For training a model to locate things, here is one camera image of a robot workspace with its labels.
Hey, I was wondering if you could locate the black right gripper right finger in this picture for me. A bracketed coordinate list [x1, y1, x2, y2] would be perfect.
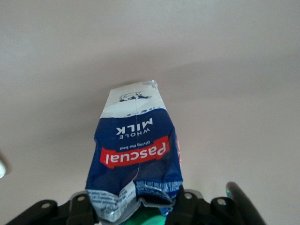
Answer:
[166, 187, 242, 225]

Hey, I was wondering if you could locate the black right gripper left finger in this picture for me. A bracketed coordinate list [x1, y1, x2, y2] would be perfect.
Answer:
[4, 191, 99, 225]

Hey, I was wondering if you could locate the blue Pascal milk carton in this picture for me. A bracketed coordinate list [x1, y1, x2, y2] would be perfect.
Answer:
[84, 79, 184, 225]

